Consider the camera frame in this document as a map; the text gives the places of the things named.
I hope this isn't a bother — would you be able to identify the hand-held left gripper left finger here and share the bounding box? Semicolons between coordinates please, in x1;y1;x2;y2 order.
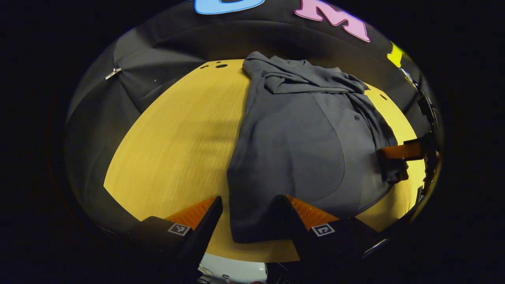
124;196;224;277

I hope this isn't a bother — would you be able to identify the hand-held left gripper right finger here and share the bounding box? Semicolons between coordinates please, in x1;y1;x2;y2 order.
276;194;391;277

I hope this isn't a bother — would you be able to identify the grey button-up shirt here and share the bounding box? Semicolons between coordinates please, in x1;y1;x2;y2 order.
226;51;410;244

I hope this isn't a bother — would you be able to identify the black backdrop cloth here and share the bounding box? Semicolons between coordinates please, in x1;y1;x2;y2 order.
63;0;444;237

